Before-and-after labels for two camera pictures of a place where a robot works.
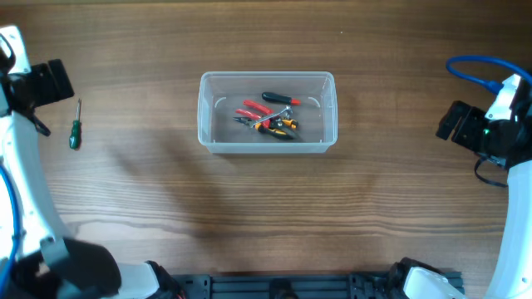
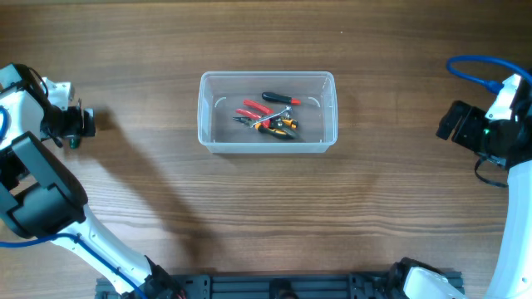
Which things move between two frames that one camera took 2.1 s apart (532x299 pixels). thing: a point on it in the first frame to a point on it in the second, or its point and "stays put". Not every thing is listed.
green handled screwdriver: [75, 139] stays put
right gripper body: [481, 135] stays put
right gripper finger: [450, 119] stays put
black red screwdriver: [277, 97] stays put
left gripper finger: [61, 79] to [89, 129]
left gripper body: [40, 82] to [63, 123]
